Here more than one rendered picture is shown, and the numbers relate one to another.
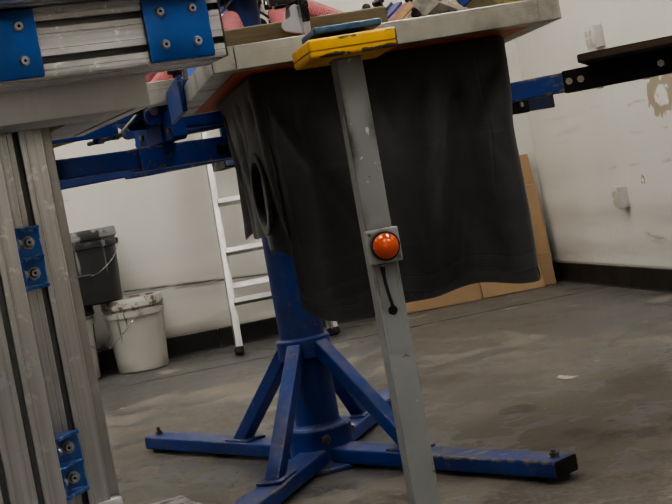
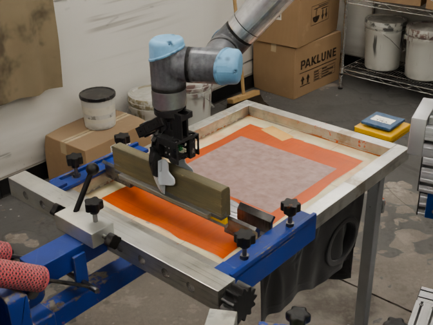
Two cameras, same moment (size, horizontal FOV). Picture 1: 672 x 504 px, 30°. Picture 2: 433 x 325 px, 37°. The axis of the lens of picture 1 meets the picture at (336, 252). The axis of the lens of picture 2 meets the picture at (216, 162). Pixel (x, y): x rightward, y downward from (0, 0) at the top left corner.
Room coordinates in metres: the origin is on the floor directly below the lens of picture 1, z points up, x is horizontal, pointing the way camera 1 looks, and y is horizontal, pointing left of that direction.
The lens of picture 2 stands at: (3.36, 1.10, 1.78)
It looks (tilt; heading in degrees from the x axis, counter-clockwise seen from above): 27 degrees down; 233
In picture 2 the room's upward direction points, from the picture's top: 1 degrees counter-clockwise
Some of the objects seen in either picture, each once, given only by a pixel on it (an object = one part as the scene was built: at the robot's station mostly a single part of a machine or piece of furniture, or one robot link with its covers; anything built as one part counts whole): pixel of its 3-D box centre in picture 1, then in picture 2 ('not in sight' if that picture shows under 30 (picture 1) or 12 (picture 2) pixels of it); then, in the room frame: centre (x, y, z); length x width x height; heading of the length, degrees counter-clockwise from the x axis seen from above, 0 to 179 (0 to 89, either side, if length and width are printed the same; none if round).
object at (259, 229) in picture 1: (268, 175); (305, 246); (2.32, 0.10, 0.79); 0.46 x 0.09 x 0.33; 11
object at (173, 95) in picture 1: (185, 99); (267, 251); (2.59, 0.25, 0.97); 0.30 x 0.05 x 0.07; 11
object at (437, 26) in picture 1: (340, 65); (239, 173); (2.41, -0.07, 0.97); 0.79 x 0.58 x 0.04; 11
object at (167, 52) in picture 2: not in sight; (169, 62); (2.66, 0.00, 1.35); 0.09 x 0.08 x 0.11; 131
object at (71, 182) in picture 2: not in sight; (102, 173); (2.69, -0.30, 0.97); 0.30 x 0.05 x 0.07; 11
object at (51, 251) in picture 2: not in sight; (65, 254); (2.96, 0.04, 1.02); 0.17 x 0.06 x 0.05; 11
